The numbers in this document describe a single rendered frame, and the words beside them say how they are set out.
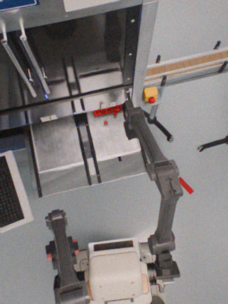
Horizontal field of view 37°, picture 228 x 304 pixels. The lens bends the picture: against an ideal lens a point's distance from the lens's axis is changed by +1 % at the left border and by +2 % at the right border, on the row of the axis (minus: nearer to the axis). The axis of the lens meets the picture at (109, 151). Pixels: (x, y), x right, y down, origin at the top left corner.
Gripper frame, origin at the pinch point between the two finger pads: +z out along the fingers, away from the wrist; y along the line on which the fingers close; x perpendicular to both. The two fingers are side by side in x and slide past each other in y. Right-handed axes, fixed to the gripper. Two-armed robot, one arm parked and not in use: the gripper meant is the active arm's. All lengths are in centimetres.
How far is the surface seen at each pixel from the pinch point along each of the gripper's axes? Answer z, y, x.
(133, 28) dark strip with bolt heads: -61, 16, -4
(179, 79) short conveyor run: 14, 36, -38
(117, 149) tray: 20.6, 3.3, 7.8
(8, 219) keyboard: 29, -20, 77
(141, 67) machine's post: -30.4, 19.3, -9.0
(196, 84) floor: 100, 79, -80
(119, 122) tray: 18.6, 19.0, 2.6
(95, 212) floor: 111, -9, 32
